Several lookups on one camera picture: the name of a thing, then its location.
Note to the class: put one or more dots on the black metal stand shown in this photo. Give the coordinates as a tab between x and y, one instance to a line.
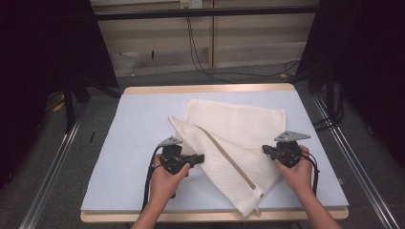
68	105

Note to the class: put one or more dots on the wooden table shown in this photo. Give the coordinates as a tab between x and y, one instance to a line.
207	88

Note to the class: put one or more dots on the black horizontal bar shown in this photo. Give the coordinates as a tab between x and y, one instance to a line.
203	12

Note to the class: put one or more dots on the light blue table mat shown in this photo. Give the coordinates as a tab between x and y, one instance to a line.
133	140

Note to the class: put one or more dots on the black curtain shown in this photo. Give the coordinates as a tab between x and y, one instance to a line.
38	63
366	63

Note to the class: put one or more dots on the cream knitted cloth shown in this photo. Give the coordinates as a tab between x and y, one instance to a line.
235	140

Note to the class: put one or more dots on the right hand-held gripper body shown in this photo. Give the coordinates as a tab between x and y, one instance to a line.
288	149

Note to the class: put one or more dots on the metal floor rail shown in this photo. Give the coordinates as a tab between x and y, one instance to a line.
359	171
47	181

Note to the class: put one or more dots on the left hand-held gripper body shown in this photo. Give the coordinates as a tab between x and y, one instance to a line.
173	159

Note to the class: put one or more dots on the white wall socket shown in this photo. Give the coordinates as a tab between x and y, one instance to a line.
191	4

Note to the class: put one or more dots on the person's left hand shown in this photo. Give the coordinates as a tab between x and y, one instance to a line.
165	183

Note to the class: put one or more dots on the person's right hand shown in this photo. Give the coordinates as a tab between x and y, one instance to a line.
296	175

